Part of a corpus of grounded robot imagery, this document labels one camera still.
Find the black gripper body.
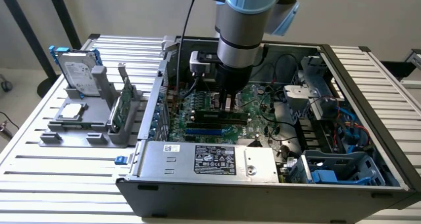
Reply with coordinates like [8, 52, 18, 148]
[215, 63, 253, 97]

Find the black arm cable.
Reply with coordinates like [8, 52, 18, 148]
[174, 0, 198, 98]

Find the hard disk blue bracket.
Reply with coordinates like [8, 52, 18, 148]
[49, 45, 101, 97]

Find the green graphics card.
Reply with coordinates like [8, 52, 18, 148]
[109, 76, 138, 134]

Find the silver CPU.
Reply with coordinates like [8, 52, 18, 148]
[62, 104, 83, 116]

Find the black RAM slot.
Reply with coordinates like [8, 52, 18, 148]
[186, 119, 247, 127]

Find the blue plastic disk bay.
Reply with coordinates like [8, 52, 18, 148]
[301, 149, 386, 186]

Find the black open PC case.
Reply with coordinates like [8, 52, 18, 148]
[114, 35, 421, 219]

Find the blue SATA wire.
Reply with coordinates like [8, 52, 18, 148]
[331, 105, 362, 155]

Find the green motherboard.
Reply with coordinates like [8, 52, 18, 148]
[147, 82, 298, 147]

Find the green RAM stick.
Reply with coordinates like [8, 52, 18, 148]
[193, 110, 250, 120]

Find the red wire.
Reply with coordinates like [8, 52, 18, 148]
[331, 124, 371, 148]

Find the blue expansion slot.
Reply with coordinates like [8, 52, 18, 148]
[185, 128, 222, 137]

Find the grey parts rack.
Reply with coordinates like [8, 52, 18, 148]
[38, 63, 146, 149]

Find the silver power supply unit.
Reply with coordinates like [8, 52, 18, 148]
[137, 141, 281, 184]

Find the black stand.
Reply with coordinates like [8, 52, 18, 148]
[0, 0, 83, 98]

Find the black bracket aluminium profile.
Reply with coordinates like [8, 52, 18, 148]
[379, 48, 421, 82]

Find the grey caster wheel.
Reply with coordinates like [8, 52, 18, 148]
[0, 73, 13, 92]

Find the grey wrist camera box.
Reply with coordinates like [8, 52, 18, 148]
[189, 50, 218, 75]

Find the thin black floor cable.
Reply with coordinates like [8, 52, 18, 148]
[0, 111, 21, 139]

